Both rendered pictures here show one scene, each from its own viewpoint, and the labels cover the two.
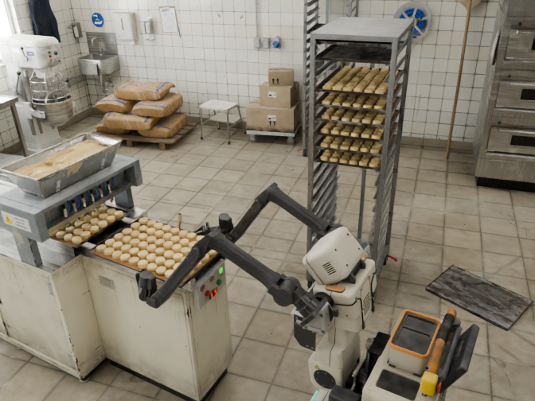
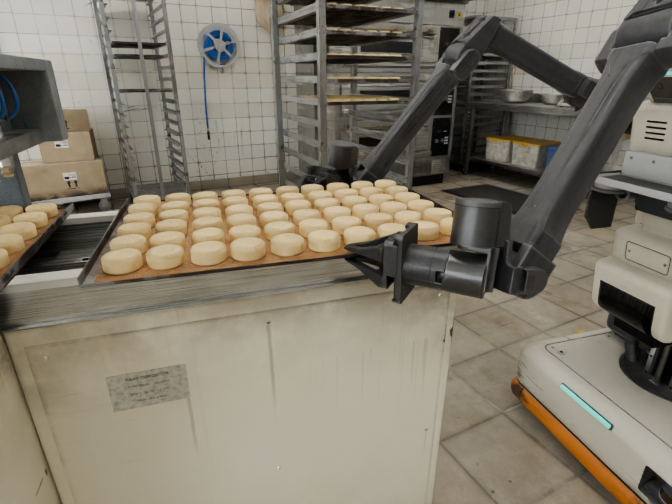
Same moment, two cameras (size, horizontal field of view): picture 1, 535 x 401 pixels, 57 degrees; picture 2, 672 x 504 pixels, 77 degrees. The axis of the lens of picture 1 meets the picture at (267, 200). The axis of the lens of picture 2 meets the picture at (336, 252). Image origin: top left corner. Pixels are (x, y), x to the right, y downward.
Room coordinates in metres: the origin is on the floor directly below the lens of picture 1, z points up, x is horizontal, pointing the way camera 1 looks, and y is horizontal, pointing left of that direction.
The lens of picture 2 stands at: (1.52, 1.05, 1.14)
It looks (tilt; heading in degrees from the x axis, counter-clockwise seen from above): 22 degrees down; 313
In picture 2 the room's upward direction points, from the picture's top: straight up
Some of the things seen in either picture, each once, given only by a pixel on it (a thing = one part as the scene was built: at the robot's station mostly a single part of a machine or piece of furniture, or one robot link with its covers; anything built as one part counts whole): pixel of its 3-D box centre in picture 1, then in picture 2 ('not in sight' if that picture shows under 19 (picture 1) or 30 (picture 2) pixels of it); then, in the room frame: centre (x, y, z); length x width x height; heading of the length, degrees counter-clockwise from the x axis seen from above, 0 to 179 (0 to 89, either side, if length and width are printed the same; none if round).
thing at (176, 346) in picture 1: (161, 312); (263, 417); (2.14, 0.62, 0.45); 0.70 x 0.34 x 0.90; 60
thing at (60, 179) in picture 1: (67, 165); not in sight; (2.39, 1.06, 1.25); 0.56 x 0.29 x 0.14; 150
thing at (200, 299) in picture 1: (209, 284); not in sight; (1.96, 0.30, 0.77); 0.24 x 0.04 x 0.14; 150
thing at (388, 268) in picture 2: not in sight; (374, 254); (1.87, 0.59, 0.91); 0.09 x 0.07 x 0.07; 14
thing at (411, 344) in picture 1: (413, 342); not in sight; (1.43, -0.56, 0.87); 0.23 x 0.15 x 0.11; 149
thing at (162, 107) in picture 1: (159, 103); not in sight; (6.07, 1.33, 0.47); 0.72 x 0.42 x 0.17; 166
